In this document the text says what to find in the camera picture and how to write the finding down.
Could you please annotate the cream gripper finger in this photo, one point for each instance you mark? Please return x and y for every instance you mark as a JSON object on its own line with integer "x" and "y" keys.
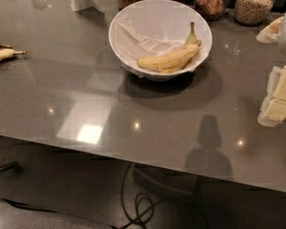
{"x": 270, "y": 34}
{"x": 273, "y": 108}

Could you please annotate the yellow banana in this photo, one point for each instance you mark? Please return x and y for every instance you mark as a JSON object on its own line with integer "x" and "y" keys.
{"x": 9, "y": 53}
{"x": 170, "y": 59}
{"x": 191, "y": 39}

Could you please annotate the white bowl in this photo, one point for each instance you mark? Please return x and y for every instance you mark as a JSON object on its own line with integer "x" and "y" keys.
{"x": 167, "y": 20}

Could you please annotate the glass jar of beans right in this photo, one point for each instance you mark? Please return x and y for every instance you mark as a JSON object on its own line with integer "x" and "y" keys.
{"x": 252, "y": 12}

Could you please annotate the glass jar with metal lid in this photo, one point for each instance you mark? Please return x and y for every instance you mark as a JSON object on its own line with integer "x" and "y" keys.
{"x": 211, "y": 10}

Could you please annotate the white paper liner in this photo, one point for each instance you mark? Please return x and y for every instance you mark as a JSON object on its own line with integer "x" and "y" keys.
{"x": 129, "y": 45}

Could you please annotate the black chair leg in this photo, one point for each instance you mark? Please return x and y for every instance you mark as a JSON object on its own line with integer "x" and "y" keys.
{"x": 11, "y": 167}

